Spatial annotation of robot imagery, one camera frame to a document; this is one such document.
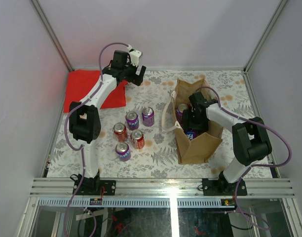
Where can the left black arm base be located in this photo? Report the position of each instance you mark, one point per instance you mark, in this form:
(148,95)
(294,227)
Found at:
(95,186)

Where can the purple fanta can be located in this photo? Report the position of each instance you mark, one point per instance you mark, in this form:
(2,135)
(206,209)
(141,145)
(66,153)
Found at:
(148,116)
(180,110)
(123,151)
(192,134)
(132,120)

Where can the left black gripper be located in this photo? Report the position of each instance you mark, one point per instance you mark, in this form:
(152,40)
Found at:
(133,77)

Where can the floral patterned tablecloth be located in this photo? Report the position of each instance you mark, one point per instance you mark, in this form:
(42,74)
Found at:
(159,158)

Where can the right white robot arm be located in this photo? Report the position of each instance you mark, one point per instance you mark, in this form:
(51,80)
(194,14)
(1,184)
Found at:
(250,140)

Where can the red folded cloth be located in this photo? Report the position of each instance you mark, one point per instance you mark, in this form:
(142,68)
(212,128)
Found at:
(80,83)

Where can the aluminium front rail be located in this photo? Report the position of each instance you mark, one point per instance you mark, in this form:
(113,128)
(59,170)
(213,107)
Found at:
(160,188)

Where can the red coke can front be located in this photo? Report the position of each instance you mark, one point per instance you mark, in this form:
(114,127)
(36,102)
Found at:
(137,139)

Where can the brown jute canvas bag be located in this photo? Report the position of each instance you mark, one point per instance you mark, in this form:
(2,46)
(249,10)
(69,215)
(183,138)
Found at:
(197,138)

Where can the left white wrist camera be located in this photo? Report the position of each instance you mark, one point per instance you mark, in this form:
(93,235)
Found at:
(135,56)

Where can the red coke can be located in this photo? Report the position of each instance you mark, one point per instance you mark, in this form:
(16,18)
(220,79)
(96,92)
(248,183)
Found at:
(120,131)
(137,139)

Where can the purple fanta can front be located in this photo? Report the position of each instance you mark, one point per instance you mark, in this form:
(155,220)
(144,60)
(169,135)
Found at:
(123,151)

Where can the red coke can left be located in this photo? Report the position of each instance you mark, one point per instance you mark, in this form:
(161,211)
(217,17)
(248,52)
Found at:
(120,131)

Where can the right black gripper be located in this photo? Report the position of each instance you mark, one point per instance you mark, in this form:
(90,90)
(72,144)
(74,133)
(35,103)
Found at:
(187,115)

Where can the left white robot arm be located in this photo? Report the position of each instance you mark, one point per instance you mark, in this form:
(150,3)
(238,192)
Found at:
(84,121)

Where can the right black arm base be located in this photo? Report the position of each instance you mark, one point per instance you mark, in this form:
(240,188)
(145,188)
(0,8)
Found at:
(221,187)

